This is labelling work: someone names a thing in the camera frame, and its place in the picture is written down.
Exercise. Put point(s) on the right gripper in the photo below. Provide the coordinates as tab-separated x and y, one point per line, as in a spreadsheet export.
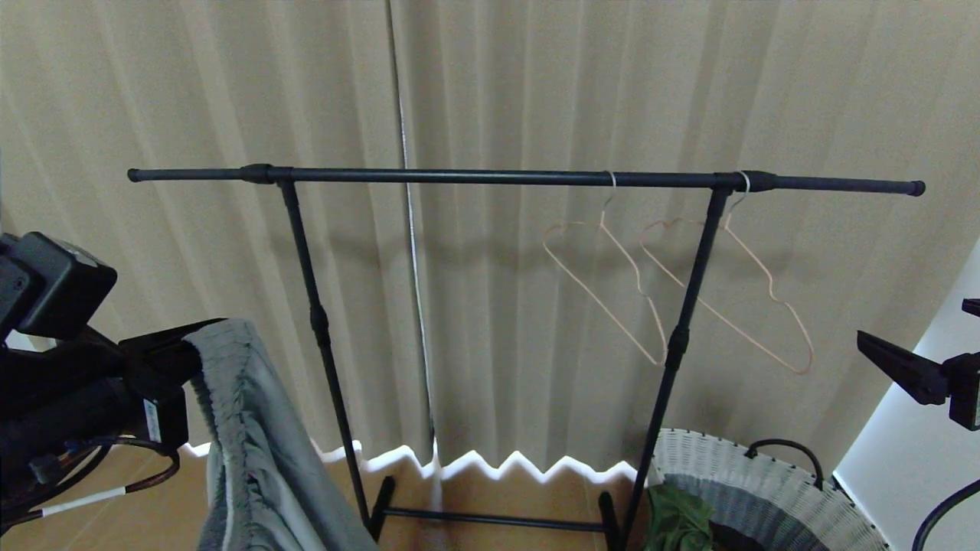
966	390

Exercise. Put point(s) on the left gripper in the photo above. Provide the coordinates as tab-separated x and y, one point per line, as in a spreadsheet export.
76	413

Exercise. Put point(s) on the pink clothes hanger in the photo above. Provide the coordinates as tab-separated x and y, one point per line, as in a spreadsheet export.
635	270
769	289

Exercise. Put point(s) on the pale grey shorts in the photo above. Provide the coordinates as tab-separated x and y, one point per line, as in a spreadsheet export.
260	459

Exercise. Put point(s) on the white laundry basket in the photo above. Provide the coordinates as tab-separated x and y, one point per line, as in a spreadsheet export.
766	474

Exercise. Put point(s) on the black clothes rack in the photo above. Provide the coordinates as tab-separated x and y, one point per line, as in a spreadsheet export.
490	177

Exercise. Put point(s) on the green printed shirt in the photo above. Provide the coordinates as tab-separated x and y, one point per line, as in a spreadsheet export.
677	520

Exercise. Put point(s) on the beige curtain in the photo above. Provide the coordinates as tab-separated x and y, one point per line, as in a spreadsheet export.
191	92

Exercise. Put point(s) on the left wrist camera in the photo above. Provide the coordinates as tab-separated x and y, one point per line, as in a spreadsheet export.
61	283

